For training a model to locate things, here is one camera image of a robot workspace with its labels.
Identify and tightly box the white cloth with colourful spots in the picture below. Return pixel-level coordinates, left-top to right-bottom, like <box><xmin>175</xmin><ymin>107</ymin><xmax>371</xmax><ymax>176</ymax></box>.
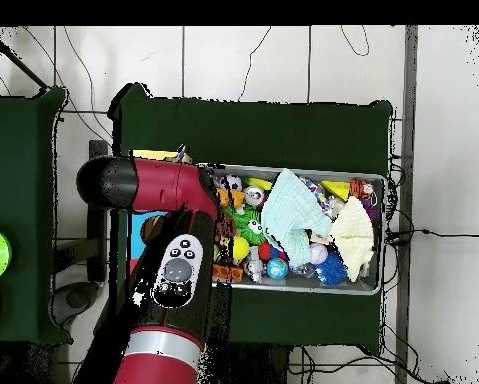
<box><xmin>170</xmin><ymin>143</ymin><xmax>189</xmax><ymax>164</ymax></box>

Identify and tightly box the metal mesh bin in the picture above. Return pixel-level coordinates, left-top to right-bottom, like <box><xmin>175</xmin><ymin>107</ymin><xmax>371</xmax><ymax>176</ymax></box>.
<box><xmin>198</xmin><ymin>162</ymin><xmax>387</xmax><ymax>296</ymax></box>

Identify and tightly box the wooden box with three holes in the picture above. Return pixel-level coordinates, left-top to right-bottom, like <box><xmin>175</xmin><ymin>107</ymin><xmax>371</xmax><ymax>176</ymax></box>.
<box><xmin>126</xmin><ymin>147</ymin><xmax>194</xmax><ymax>281</ymax></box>

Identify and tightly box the green spiky toy with eyes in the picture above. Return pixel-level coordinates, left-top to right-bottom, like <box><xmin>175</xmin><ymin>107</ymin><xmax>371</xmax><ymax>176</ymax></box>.
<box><xmin>224</xmin><ymin>203</ymin><xmax>266</xmax><ymax>246</ymax></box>

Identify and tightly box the orange toy building brick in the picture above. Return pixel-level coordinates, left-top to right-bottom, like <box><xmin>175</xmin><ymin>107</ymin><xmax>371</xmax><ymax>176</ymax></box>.
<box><xmin>216</xmin><ymin>187</ymin><xmax>246</xmax><ymax>209</ymax></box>

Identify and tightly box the brown toy football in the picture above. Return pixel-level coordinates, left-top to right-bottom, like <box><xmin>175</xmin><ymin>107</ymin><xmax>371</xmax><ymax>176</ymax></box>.
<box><xmin>214</xmin><ymin>217</ymin><xmax>237</xmax><ymax>241</ymax></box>

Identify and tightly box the silver drink can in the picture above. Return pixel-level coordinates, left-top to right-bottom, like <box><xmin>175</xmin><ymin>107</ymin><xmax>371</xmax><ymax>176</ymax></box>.
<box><xmin>243</xmin><ymin>185</ymin><xmax>266</xmax><ymax>207</ymax></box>

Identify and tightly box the small soccer ball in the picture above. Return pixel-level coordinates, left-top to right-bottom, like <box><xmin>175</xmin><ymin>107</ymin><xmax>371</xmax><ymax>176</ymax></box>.
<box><xmin>218</xmin><ymin>174</ymin><xmax>243</xmax><ymax>192</ymax></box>

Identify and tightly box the large yellow ball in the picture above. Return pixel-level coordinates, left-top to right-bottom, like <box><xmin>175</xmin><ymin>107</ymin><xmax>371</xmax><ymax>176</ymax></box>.
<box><xmin>231</xmin><ymin>235</ymin><xmax>251</xmax><ymax>261</ymax></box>

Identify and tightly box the mint green knitted cloth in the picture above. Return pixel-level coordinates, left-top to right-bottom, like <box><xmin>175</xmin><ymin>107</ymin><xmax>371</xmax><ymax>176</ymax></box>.
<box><xmin>260</xmin><ymin>167</ymin><xmax>333</xmax><ymax>268</ymax></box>

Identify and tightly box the blue white patterned ball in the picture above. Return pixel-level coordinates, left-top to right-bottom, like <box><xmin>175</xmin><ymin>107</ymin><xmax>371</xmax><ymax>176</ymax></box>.
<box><xmin>266</xmin><ymin>257</ymin><xmax>289</xmax><ymax>280</ymax></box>

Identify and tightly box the dark green tablecloth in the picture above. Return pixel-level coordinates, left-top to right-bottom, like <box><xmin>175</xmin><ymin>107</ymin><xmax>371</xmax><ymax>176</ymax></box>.
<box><xmin>107</xmin><ymin>82</ymin><xmax>394</xmax><ymax>348</ymax></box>

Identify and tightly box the blue spiky ball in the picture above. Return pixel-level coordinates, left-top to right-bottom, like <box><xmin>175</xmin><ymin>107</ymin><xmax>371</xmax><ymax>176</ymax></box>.
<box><xmin>316</xmin><ymin>250</ymin><xmax>349</xmax><ymax>287</ymax></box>

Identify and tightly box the cream knitted cloth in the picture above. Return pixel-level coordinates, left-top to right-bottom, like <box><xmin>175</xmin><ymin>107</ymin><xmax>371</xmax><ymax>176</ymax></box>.
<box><xmin>328</xmin><ymin>195</ymin><xmax>375</xmax><ymax>283</ymax></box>

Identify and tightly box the dark green side table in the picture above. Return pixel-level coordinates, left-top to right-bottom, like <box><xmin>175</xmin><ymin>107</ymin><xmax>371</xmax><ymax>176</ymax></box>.
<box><xmin>0</xmin><ymin>87</ymin><xmax>71</xmax><ymax>346</ymax></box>

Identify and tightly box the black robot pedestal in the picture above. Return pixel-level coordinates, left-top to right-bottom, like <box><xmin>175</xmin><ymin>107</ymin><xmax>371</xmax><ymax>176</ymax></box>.
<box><xmin>206</xmin><ymin>343</ymin><xmax>289</xmax><ymax>384</ymax></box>

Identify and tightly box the grey metal rail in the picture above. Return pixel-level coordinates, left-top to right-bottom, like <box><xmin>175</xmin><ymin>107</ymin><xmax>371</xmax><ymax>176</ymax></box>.
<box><xmin>394</xmin><ymin>25</ymin><xmax>419</xmax><ymax>384</ymax></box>

